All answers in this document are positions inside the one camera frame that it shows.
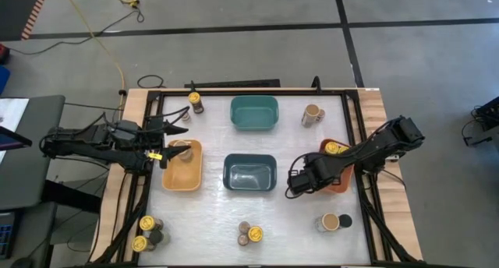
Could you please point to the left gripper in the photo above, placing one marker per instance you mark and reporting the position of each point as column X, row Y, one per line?
column 154, row 135

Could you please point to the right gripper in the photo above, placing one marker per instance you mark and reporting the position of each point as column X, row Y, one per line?
column 302, row 182

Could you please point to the tan-lid glass spice jar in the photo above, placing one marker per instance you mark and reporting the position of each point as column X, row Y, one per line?
column 330, row 221
column 186, row 156
column 312, row 111

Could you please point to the yellow-lid brown spice can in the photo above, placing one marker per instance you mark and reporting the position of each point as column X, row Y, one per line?
column 147, row 223
column 194, row 97
column 344, row 149
column 331, row 147
column 255, row 233
column 139, row 243

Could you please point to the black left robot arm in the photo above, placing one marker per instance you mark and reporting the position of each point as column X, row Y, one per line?
column 78, row 143

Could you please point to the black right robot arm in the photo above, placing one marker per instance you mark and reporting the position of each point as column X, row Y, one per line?
column 374, row 147

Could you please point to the yellow plastic bin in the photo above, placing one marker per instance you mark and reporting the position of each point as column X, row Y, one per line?
column 181, row 178

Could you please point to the orange plastic bin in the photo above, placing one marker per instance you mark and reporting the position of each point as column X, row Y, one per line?
column 343, row 184

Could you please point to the dark blue plastic bin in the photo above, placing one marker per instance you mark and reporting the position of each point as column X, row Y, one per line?
column 249, row 174

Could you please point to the black-lid glass spice jar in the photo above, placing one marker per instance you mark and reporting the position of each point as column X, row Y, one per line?
column 155, row 237
column 345, row 221

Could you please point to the long black bar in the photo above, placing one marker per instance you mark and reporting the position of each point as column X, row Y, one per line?
column 234, row 83

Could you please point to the teal plastic bin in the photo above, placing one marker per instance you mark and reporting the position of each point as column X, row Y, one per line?
column 253, row 112

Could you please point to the black stand base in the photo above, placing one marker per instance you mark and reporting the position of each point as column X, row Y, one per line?
column 70, row 196

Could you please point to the grey desk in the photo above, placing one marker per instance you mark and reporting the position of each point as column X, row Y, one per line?
column 39, row 174

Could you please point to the white paper sheet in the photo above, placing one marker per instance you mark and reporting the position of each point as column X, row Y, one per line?
column 13, row 112

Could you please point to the dark tablet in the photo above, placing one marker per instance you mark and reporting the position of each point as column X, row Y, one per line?
column 9, row 141

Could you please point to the blue object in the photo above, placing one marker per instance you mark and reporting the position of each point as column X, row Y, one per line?
column 3, row 79

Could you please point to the red object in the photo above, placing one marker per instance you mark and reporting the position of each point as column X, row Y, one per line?
column 3, row 53

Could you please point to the black equipment box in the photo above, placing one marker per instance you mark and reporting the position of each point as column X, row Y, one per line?
column 489, row 114

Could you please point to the black orange-striped floor mat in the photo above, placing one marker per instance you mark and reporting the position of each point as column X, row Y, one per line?
column 15, row 11

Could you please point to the small black frame clamp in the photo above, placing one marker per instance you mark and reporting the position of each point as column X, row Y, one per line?
column 192, row 87

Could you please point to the black aluminium table frame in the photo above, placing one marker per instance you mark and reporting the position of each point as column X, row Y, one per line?
column 253, row 92

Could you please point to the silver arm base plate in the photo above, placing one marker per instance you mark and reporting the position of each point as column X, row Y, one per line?
column 393, row 157

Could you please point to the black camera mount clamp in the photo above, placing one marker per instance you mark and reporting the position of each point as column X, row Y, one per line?
column 316, row 84

